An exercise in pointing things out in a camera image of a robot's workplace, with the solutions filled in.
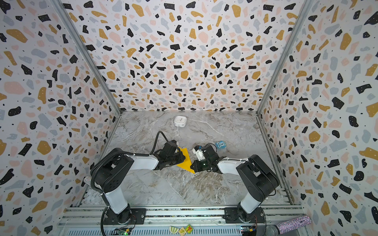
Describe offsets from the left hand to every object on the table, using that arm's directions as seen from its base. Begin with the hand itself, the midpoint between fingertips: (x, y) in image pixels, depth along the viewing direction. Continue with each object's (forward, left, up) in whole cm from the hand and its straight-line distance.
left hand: (187, 156), depth 93 cm
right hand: (-7, -1, +1) cm, 7 cm away
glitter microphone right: (-39, -41, +2) cm, 57 cm away
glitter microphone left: (-14, +55, 0) cm, 57 cm away
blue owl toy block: (+9, -23, -2) cm, 25 cm away
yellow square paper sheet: (-5, 0, -1) cm, 5 cm away
